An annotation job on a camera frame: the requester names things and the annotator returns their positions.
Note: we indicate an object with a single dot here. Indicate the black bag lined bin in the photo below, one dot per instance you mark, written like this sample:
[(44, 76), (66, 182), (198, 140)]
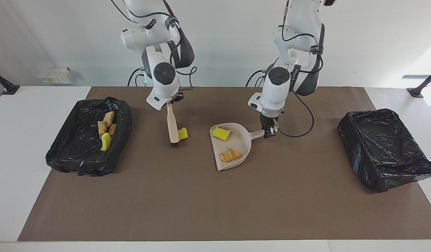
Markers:
[(79, 150), (387, 150)]

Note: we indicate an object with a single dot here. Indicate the white wall socket box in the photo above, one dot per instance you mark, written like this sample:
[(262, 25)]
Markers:
[(66, 74), (54, 76), (43, 77)]

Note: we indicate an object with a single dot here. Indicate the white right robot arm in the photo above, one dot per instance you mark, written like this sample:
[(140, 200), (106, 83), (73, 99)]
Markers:
[(163, 87)]

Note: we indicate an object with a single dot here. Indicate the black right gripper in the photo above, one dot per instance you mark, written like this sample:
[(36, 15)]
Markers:
[(177, 97)]

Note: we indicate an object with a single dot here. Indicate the yellow sponge piece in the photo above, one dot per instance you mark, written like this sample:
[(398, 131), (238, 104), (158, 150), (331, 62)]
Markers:
[(221, 134), (105, 141), (183, 134)]

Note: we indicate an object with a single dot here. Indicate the beige hand brush black bristles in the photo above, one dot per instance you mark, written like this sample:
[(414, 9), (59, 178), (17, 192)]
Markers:
[(172, 126)]

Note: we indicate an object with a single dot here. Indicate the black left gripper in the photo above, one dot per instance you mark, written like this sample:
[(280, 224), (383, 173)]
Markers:
[(268, 120)]

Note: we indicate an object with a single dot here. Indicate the orange croissant piece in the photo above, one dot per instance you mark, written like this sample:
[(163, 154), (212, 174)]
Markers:
[(113, 129)]

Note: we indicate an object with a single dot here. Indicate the brown table mat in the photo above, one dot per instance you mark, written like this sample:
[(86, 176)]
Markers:
[(271, 192)]

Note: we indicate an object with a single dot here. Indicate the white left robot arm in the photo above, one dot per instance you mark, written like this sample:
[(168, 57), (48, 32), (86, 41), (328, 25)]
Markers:
[(275, 91)]

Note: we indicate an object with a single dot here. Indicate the black camera stand pole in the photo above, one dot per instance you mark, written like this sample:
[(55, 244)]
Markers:
[(5, 84), (420, 89)]

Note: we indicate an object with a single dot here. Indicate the beige plastic dustpan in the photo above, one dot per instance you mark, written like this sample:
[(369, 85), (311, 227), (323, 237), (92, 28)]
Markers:
[(236, 143)]

